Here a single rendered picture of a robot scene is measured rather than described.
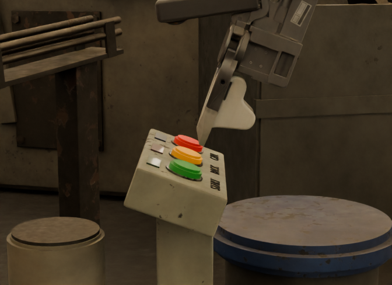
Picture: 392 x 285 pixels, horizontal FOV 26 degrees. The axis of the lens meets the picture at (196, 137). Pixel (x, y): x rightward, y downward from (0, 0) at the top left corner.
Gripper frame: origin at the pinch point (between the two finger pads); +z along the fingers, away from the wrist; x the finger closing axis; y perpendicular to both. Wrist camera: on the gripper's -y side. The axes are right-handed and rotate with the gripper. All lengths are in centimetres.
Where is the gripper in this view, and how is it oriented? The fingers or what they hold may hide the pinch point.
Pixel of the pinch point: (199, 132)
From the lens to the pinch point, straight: 99.0
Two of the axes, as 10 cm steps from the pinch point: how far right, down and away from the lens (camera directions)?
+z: -3.4, 9.2, 1.9
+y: 9.4, 3.4, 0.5
